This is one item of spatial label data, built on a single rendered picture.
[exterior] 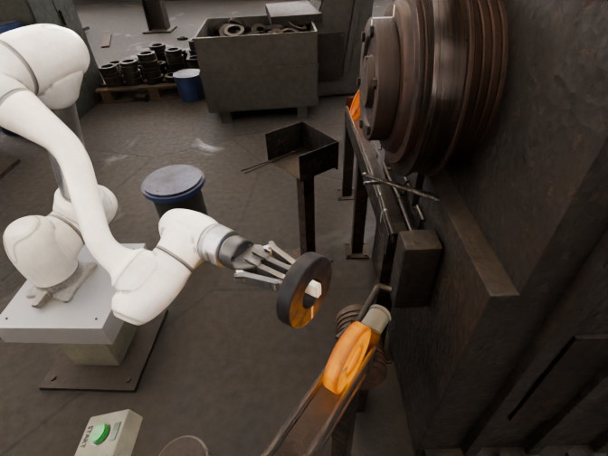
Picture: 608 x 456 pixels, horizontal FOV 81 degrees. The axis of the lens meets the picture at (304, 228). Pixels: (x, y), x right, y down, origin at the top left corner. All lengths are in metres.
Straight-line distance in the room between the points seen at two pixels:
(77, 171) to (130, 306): 0.32
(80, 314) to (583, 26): 1.46
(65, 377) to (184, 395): 0.52
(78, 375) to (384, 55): 1.65
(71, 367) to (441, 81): 1.74
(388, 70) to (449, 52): 0.13
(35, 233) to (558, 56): 1.40
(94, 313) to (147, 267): 0.61
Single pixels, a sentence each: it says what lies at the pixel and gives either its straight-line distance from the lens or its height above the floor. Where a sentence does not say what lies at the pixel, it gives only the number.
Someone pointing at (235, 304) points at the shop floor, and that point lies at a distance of 1.84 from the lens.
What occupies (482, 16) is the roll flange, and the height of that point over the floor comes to 1.27.
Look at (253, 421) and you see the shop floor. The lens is 1.55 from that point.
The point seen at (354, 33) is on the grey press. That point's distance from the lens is 3.91.
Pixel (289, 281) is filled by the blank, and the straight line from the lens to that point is 0.66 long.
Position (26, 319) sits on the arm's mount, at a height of 0.44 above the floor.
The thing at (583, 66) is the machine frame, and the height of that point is 1.25.
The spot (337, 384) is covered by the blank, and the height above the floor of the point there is 0.72.
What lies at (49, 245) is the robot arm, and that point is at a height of 0.66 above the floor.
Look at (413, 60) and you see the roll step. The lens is 0.82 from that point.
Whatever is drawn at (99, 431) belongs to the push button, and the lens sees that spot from 0.98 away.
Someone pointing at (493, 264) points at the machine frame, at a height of 0.87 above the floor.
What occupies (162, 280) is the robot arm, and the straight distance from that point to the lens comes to 0.84.
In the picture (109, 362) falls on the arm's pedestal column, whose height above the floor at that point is 0.05.
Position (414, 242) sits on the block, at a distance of 0.95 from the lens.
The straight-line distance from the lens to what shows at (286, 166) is 1.63.
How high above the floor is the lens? 1.42
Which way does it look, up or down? 40 degrees down
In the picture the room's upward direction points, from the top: 3 degrees counter-clockwise
